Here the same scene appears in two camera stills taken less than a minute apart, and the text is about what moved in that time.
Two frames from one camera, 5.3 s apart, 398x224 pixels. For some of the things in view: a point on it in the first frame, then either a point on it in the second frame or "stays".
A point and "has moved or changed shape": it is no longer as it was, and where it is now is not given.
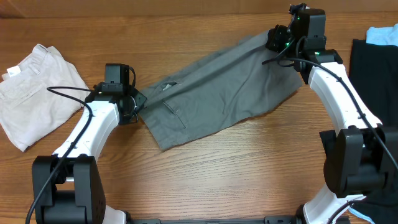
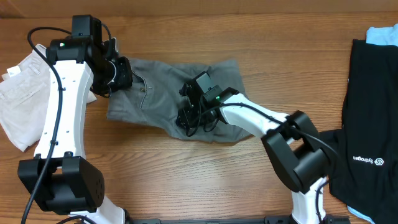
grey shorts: x=224 y=86 has moved or changed shape
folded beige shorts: x=28 y=111 stays
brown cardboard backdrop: x=192 y=9 stays
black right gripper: x=277 y=33 → x=187 y=115
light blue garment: x=387 y=36 stays
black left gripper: x=138 y=98 → x=125 y=77
